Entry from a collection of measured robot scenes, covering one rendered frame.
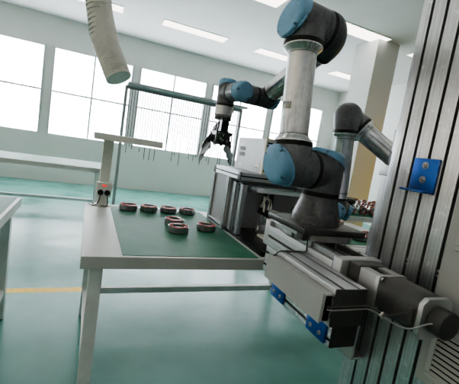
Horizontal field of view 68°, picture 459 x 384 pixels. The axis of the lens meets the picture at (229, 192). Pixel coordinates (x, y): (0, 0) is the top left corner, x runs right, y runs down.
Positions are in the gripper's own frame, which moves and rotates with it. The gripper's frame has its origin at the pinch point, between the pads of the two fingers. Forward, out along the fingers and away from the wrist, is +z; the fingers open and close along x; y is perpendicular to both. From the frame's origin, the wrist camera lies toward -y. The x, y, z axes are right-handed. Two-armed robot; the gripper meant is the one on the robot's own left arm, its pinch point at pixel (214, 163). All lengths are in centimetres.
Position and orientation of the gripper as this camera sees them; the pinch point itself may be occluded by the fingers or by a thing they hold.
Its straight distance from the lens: 146.9
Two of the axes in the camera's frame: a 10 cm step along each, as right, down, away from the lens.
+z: -1.5, 9.8, 1.2
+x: 9.2, 1.0, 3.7
